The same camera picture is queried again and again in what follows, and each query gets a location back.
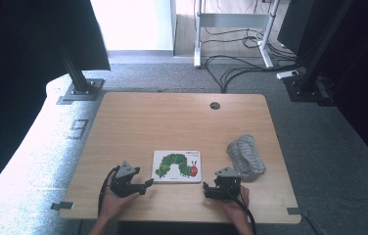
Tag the black curtain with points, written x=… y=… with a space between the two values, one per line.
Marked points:
x=19 y=71

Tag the caterpillar picture board book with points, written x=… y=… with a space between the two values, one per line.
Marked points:
x=177 y=166

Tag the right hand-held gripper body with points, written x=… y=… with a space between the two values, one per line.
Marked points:
x=227 y=186

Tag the grey knitted cloth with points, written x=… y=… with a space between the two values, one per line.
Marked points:
x=245 y=156

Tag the black stand with dark base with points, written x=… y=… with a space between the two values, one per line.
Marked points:
x=306 y=86

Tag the person's left hand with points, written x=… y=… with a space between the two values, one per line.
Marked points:
x=115 y=204

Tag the dark flat panel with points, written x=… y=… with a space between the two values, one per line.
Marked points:
x=294 y=29

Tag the person's right hand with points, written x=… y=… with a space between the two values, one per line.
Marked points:
x=236 y=209

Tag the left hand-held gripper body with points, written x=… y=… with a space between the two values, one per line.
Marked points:
x=125 y=182

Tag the grey floor tape mark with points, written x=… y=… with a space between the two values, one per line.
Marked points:
x=78 y=129

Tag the white panel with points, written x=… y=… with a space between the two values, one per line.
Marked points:
x=133 y=26

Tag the white desk frame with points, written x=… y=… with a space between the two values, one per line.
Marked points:
x=231 y=20

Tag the grey tape piece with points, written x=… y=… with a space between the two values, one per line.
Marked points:
x=293 y=211
x=62 y=205

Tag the white power strip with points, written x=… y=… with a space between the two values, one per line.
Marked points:
x=288 y=74

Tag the black stand with base plate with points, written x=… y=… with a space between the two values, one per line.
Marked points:
x=81 y=88

